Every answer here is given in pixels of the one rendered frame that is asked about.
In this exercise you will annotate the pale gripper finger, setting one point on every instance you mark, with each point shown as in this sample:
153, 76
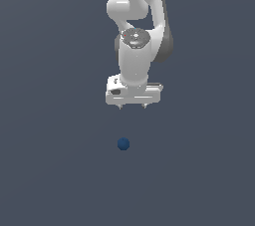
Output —
144, 106
120, 106

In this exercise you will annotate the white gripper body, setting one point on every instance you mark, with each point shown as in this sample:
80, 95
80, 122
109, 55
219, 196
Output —
132, 95

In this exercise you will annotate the small blue ball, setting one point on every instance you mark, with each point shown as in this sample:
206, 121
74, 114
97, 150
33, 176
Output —
123, 144

